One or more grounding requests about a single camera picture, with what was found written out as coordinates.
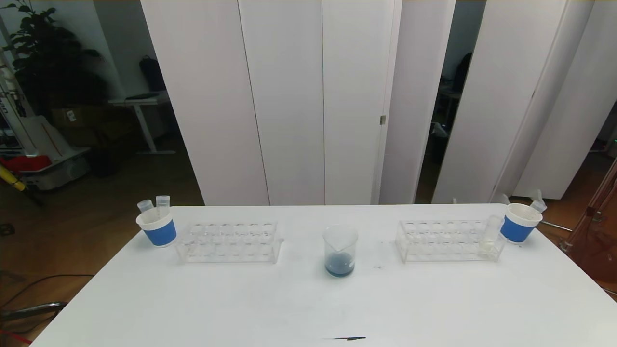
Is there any graduated clear plastic test tube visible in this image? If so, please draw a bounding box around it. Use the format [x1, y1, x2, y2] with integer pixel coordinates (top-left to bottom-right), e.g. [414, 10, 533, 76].
[530, 189, 549, 214]

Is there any dark green potted plant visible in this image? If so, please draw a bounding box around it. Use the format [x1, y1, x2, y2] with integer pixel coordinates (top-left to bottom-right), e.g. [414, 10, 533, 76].
[0, 0, 109, 119]

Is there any clear plastic test tube rack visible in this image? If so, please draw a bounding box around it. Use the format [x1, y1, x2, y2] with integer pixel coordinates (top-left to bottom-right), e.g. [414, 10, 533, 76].
[395, 219, 507, 262]
[174, 220, 284, 263]

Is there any white machine housing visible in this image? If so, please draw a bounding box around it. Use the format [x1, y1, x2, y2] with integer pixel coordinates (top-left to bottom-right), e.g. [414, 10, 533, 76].
[19, 116, 91, 190]

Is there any grey metal floor leg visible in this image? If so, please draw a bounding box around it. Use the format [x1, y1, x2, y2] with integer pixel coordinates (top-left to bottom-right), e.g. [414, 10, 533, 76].
[0, 301, 68, 320]

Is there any blue white paper cup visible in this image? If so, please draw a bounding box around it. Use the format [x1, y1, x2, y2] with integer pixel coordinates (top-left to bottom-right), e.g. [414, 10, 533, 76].
[136, 207, 178, 248]
[500, 202, 543, 243]

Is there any metal light stand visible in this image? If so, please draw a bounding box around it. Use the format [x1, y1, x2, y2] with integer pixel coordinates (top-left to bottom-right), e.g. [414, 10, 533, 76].
[539, 157, 617, 251]

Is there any black backpack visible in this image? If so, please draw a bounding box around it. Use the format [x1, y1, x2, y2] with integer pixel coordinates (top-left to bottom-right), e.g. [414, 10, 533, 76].
[139, 54, 167, 92]

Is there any test tube with pale liquid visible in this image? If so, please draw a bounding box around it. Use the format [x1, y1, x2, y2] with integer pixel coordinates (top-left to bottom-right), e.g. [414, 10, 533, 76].
[479, 214, 503, 254]

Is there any yellow handled tool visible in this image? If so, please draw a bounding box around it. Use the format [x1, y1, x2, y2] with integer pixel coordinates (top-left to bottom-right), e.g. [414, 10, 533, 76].
[0, 164, 27, 192]

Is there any white office desk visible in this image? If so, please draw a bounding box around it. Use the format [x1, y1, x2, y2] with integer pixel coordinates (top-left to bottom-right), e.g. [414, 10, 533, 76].
[108, 91, 176, 155]

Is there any white printed column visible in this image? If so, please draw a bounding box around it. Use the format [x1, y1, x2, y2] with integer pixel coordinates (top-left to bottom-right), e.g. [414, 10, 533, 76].
[0, 17, 39, 157]

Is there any brown cardboard box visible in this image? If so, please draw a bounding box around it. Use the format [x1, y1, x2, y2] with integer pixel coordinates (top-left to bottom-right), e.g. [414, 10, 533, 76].
[51, 104, 140, 145]

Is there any black floor cable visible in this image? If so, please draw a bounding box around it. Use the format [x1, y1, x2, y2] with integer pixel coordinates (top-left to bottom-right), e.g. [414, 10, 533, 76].
[0, 273, 94, 309]

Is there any clear glass beaker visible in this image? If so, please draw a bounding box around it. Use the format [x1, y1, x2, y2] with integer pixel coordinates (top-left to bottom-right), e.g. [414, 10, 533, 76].
[322, 224, 359, 278]

